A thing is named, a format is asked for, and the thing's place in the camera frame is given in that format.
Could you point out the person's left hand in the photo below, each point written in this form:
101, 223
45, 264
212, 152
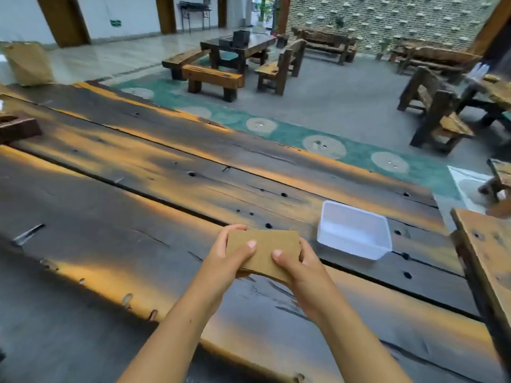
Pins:
223, 267

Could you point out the person's right hand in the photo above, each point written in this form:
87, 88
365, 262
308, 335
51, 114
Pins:
311, 283

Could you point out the person's right thumb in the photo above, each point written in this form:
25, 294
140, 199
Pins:
284, 262

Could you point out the person's left thumb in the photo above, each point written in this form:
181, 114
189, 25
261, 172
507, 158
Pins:
244, 253

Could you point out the brown paper bag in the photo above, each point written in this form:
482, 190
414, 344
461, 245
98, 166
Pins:
266, 251
28, 63

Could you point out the person's left forearm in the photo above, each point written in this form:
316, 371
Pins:
171, 339

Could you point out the person's right forearm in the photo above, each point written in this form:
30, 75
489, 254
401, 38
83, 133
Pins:
355, 347

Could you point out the white plastic container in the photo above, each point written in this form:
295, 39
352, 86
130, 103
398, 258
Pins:
353, 231

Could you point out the green patterned rug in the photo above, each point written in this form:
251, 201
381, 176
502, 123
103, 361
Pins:
303, 131

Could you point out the light wooden bench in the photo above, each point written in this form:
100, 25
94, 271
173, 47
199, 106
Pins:
213, 80

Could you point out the wooden chair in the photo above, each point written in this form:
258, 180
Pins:
279, 67

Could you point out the wooden side table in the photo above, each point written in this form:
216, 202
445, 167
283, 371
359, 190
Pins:
485, 259

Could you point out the long wooden bench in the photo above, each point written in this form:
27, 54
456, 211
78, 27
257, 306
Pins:
183, 61

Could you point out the dark wooden tea table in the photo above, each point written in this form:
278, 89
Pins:
239, 47

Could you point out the wooden armchair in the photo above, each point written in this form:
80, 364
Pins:
435, 109

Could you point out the black box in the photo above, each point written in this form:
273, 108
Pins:
240, 39

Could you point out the wooden sofa bench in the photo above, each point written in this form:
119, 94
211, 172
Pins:
325, 41

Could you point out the small wooden stool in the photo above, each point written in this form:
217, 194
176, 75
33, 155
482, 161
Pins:
497, 181

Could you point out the potted green plant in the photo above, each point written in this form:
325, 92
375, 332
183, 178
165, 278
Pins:
261, 15

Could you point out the black metal rack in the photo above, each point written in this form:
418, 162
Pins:
195, 13

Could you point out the wooden bench with backrest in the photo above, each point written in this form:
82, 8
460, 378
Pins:
435, 61

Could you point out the dark wooden block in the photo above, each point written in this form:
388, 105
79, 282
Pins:
18, 127

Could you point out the wooden table with items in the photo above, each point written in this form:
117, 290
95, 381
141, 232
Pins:
489, 95

